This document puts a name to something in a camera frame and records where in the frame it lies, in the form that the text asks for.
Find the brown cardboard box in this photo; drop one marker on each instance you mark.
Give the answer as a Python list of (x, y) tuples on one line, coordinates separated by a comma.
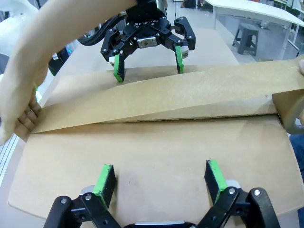
[(166, 147)]

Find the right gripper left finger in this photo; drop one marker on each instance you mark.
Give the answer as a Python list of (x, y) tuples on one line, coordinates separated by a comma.
[(104, 190)]

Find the person's left hand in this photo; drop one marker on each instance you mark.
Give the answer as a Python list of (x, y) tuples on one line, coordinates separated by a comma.
[(301, 67)]

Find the white long table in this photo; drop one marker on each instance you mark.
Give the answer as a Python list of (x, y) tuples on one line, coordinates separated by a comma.
[(249, 10)]

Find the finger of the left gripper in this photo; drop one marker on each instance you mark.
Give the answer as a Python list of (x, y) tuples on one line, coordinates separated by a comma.
[(118, 66), (187, 35)]

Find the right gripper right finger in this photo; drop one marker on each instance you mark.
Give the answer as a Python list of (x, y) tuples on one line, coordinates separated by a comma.
[(215, 180)]

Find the person's right forearm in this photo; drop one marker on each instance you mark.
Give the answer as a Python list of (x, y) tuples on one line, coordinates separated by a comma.
[(47, 47)]

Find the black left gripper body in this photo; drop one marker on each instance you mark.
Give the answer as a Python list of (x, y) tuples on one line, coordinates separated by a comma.
[(147, 28)]

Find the person's right hand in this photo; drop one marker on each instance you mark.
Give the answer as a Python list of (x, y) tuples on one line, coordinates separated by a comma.
[(29, 115)]

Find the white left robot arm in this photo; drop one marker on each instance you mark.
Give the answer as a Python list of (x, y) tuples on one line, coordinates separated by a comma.
[(9, 31)]

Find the grey plastic stool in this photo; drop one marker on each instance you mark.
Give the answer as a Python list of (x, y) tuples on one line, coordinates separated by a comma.
[(247, 35)]

